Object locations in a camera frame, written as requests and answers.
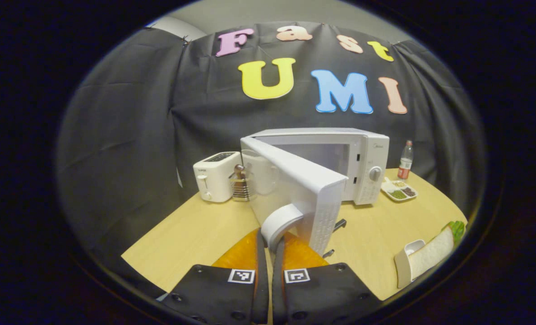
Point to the white microwave oven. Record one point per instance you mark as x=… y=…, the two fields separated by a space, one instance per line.
x=295 y=189

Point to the black backdrop cloth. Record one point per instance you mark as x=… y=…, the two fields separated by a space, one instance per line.
x=128 y=135

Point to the clear bottle with red label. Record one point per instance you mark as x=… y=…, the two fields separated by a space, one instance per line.
x=405 y=162

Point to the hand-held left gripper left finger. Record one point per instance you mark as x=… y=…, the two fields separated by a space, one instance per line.
x=261 y=289

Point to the brown wooden utensil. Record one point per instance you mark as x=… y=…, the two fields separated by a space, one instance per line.
x=239 y=170

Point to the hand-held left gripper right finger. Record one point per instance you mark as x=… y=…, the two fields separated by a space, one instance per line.
x=277 y=289

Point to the white toaster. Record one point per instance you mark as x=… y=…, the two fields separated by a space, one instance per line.
x=214 y=180

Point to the tortilla wrap with lettuce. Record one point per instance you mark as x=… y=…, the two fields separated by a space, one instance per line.
x=432 y=253

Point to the white divided dish of beans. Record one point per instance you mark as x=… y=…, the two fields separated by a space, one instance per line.
x=399 y=190

